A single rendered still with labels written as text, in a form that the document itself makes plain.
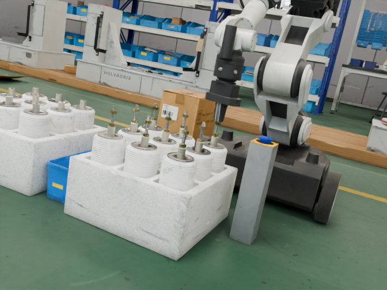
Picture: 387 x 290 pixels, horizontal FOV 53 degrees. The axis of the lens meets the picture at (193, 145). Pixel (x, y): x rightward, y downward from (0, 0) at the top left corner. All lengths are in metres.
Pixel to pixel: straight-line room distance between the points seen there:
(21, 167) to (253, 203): 0.73
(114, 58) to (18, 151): 2.68
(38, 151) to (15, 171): 0.11
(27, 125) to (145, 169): 0.45
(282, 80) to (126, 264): 0.82
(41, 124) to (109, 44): 2.69
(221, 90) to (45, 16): 3.34
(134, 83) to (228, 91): 2.43
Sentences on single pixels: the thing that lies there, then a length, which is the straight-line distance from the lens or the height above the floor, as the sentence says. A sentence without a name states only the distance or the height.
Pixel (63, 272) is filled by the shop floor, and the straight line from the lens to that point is 0.97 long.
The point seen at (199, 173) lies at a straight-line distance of 1.12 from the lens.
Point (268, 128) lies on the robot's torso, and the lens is 1.67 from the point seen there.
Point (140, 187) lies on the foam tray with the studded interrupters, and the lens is 1.03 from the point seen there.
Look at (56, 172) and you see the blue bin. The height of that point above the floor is 0.09.
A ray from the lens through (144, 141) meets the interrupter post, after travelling 1.08.
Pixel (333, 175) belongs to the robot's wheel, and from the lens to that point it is 1.49.
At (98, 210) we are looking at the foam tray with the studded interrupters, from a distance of 1.14.
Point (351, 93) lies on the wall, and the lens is 9.34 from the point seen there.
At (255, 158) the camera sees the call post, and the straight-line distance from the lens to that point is 1.13.
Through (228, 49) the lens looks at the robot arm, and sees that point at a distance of 1.16.
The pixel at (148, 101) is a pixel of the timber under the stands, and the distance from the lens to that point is 3.40.
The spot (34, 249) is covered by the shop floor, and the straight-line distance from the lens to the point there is 1.05.
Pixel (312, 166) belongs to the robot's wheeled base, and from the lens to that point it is 1.48.
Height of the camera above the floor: 0.53
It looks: 13 degrees down
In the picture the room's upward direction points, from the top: 11 degrees clockwise
